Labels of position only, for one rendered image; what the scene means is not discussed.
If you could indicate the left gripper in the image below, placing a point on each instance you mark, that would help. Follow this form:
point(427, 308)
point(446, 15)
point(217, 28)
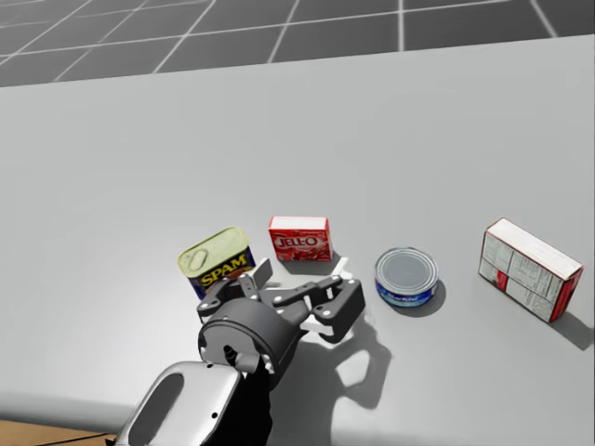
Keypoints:
point(251, 330)

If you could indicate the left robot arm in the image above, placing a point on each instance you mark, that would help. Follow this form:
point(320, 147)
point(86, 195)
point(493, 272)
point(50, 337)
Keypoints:
point(195, 404)

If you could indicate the green and blue rectangular can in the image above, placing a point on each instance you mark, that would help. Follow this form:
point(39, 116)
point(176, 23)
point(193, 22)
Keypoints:
point(218, 265)

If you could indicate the blue flat can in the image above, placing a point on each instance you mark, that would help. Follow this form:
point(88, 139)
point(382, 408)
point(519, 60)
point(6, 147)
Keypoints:
point(405, 276)

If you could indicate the red and white carton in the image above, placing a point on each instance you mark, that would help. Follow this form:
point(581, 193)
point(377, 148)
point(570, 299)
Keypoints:
point(525, 271)

